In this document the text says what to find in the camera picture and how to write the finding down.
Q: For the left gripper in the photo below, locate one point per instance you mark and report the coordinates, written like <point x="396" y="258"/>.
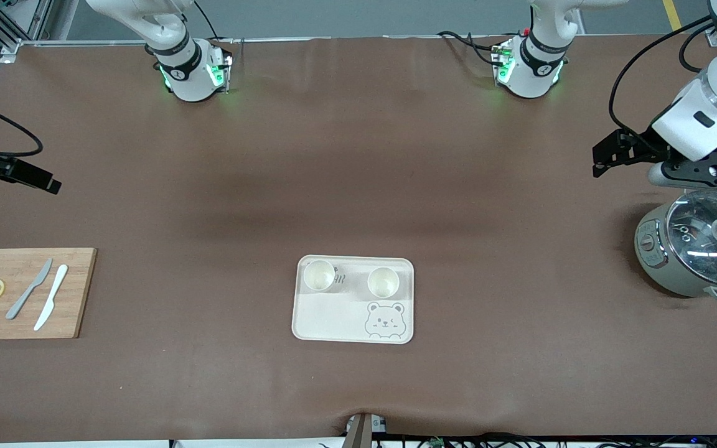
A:
<point x="643" y="144"/>

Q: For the white plastic cup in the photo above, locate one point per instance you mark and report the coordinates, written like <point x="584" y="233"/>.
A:
<point x="383" y="283"/>
<point x="319" y="275"/>

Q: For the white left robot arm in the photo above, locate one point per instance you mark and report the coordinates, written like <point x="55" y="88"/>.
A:
<point x="533" y="68"/>

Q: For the cream tray with bear print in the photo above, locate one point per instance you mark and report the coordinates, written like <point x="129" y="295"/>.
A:
<point x="333" y="317"/>

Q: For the grey plastic knife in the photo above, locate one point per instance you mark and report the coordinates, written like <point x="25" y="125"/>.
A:
<point x="28" y="290"/>

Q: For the glass pot lid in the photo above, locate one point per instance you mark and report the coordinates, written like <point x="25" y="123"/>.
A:
<point x="707" y="236"/>

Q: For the white plastic knife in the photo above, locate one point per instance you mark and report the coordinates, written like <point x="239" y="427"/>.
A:
<point x="52" y="298"/>

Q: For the sage green electric cooking pot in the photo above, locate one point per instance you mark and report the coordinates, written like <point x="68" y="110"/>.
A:
<point x="660" y="267"/>

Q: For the wooden cutting board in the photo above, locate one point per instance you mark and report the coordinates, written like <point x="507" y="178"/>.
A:
<point x="66" y="298"/>

